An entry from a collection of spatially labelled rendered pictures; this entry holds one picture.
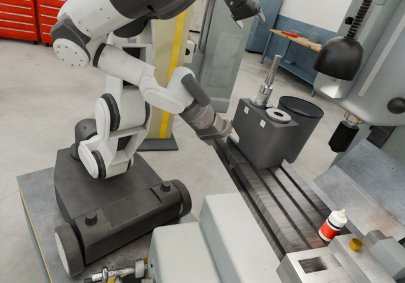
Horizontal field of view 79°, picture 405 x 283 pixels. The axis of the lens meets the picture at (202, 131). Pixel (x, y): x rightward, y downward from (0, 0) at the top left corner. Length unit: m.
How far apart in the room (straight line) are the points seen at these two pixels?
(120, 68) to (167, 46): 1.58
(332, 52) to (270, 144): 0.48
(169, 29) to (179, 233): 1.67
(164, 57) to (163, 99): 1.62
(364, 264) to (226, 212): 0.39
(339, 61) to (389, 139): 0.67
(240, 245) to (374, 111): 0.49
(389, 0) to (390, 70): 0.12
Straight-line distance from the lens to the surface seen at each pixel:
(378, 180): 1.09
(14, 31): 5.30
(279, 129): 0.87
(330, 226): 0.80
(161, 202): 1.20
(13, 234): 1.94
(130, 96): 0.91
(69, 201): 1.26
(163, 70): 2.27
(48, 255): 1.32
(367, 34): 0.58
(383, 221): 1.04
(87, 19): 0.58
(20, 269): 1.80
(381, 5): 0.58
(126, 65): 0.65
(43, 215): 1.45
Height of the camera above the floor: 1.49
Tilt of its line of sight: 30 degrees down
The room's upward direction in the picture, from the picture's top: 14 degrees clockwise
